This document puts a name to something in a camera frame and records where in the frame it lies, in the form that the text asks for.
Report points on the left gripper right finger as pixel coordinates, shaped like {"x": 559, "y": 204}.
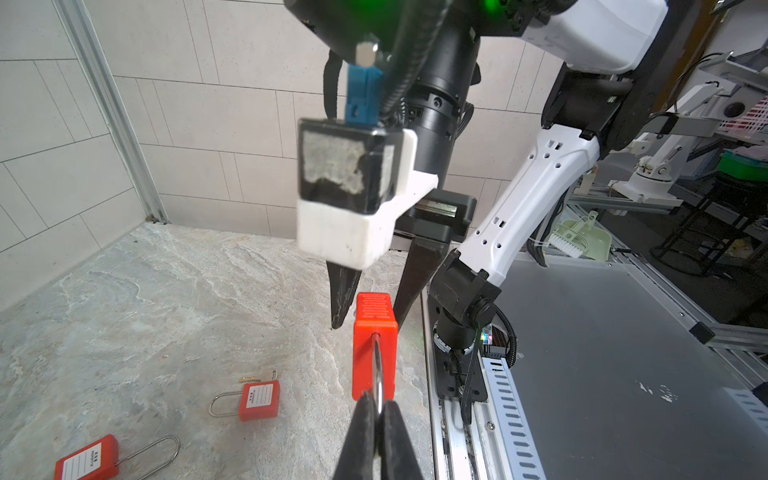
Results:
{"x": 398, "y": 458}

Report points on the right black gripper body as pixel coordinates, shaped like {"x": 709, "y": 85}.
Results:
{"x": 437, "y": 110}

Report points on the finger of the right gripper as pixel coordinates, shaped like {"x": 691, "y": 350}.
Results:
{"x": 424, "y": 258}
{"x": 343, "y": 282}

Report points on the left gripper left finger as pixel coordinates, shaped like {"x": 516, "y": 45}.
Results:
{"x": 357, "y": 454}

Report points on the red padlock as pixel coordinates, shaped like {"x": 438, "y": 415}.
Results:
{"x": 101, "y": 460}
{"x": 257, "y": 398}
{"x": 375, "y": 345}

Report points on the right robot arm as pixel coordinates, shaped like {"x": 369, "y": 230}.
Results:
{"x": 395, "y": 91}

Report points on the green dustpan with brush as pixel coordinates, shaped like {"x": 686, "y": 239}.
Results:
{"x": 582, "y": 238}

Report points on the background white robot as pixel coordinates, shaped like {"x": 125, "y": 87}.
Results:
{"x": 737, "y": 84}

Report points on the aluminium mounting rail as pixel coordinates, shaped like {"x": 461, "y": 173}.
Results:
{"x": 457, "y": 449}

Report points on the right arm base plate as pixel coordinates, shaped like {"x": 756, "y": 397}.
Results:
{"x": 455, "y": 373}

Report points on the white slotted cable duct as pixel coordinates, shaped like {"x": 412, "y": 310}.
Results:
{"x": 517, "y": 439}

